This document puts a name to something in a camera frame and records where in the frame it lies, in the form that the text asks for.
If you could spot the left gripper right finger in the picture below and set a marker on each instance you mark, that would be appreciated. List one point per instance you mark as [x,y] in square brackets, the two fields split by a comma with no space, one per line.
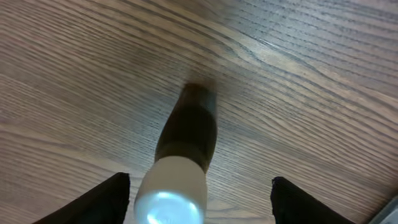
[292,205]

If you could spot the clear plastic container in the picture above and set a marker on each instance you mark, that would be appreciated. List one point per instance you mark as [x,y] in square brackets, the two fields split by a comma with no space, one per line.
[387,215]

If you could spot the dark bottle white cap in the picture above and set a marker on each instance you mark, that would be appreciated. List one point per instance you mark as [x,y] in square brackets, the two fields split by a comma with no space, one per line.
[174,190]

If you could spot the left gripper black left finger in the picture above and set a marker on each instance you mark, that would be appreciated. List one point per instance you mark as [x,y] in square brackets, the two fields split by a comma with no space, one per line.
[106,203]

